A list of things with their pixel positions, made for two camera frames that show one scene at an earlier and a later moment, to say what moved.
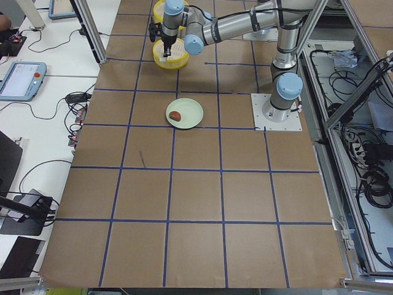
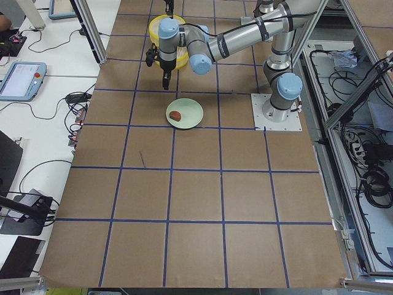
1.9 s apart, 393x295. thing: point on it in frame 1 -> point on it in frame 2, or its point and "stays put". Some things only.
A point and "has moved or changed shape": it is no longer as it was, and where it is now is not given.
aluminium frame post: [91, 29] stays put
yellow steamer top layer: [159, 10] has moved or changed shape
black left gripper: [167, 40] -> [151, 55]
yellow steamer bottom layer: [178, 58] stays put
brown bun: [175, 115] stays put
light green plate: [191, 113] stays put
